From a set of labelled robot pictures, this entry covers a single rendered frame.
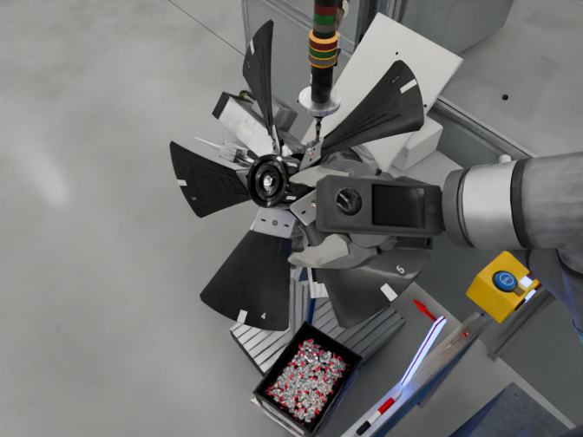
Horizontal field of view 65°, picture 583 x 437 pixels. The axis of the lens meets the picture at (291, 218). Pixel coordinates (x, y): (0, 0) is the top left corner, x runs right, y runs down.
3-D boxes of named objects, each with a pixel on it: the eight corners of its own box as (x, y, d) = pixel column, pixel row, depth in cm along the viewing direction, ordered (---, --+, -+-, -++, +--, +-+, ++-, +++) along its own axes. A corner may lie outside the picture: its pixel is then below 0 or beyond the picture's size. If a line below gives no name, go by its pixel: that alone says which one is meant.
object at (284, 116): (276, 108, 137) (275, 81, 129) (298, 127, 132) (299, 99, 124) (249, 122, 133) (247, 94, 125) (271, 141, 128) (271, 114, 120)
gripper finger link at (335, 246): (321, 283, 56) (383, 254, 51) (288, 283, 52) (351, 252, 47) (314, 258, 57) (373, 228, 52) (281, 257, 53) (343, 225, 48)
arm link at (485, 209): (511, 247, 35) (507, 143, 36) (453, 248, 38) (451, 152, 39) (538, 251, 41) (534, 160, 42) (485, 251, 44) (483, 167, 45)
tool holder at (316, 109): (307, 81, 82) (309, 29, 74) (346, 87, 80) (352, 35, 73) (293, 113, 76) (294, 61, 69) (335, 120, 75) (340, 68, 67)
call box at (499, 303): (502, 261, 117) (518, 237, 108) (537, 288, 112) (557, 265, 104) (462, 296, 111) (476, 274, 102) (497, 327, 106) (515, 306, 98)
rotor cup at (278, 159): (266, 191, 115) (230, 188, 105) (295, 141, 110) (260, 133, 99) (304, 227, 108) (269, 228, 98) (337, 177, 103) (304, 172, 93)
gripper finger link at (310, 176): (315, 186, 58) (373, 209, 52) (283, 179, 54) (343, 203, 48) (322, 163, 58) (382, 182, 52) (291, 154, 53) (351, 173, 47)
